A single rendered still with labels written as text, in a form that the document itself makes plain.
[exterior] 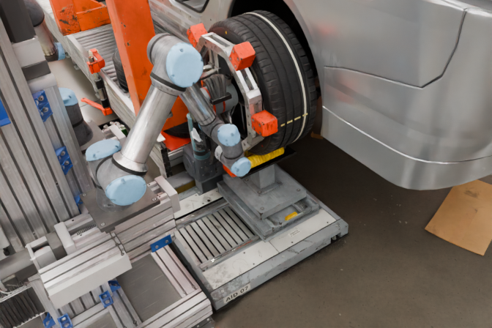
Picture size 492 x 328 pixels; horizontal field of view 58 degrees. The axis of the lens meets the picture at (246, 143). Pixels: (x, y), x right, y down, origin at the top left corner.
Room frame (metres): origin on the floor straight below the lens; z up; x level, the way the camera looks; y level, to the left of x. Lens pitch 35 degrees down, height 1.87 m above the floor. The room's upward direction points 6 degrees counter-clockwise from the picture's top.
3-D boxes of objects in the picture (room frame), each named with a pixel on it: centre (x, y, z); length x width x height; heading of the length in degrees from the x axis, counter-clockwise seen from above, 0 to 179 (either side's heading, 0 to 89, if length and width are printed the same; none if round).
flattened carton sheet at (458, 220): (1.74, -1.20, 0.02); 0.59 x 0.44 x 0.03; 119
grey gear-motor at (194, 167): (2.13, 0.16, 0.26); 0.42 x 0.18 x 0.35; 119
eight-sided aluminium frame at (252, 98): (1.84, 0.07, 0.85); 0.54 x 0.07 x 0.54; 29
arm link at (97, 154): (1.22, 0.47, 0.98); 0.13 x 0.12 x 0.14; 30
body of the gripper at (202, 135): (1.46, 0.13, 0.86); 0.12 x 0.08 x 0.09; 31
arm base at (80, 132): (1.65, 0.74, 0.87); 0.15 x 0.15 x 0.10
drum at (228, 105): (1.81, 0.14, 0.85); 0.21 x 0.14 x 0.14; 119
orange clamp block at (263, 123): (1.57, -0.08, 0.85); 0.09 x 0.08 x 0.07; 29
